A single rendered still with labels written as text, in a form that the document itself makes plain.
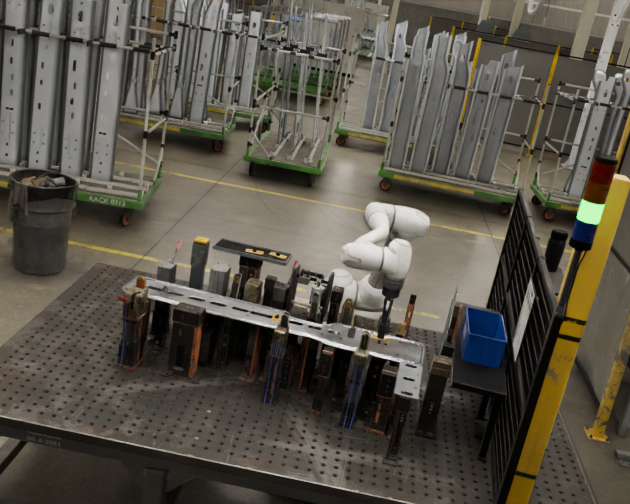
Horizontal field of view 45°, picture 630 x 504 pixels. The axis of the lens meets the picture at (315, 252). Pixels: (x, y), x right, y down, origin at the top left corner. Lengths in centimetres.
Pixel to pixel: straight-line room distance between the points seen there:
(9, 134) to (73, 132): 61
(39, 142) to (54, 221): 188
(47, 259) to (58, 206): 44
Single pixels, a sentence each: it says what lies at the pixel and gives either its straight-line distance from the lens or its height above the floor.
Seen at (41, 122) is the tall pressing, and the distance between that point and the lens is 762.
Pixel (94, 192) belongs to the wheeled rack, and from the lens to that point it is 725.
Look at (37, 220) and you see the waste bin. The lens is 589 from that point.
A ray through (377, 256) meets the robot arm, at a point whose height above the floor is 141.
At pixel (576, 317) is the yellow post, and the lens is 270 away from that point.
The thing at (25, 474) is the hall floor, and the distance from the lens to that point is 399.
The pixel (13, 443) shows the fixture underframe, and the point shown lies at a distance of 380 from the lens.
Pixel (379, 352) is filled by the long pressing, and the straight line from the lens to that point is 324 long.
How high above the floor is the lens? 241
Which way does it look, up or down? 19 degrees down
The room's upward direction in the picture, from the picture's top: 10 degrees clockwise
